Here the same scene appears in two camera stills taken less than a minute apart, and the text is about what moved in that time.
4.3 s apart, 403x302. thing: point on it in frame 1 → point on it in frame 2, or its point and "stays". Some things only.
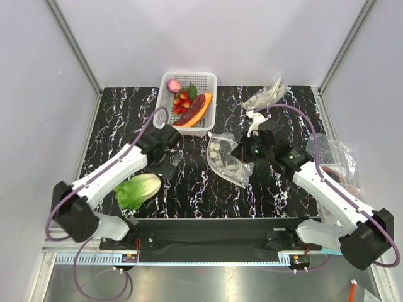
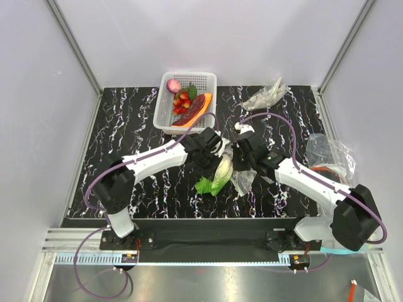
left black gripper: (167, 169) → (210, 173)
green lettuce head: (133, 192) → (222, 177)
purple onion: (174, 86) stays
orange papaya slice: (197, 109) stays
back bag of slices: (266, 95) stays
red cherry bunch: (183, 99) stays
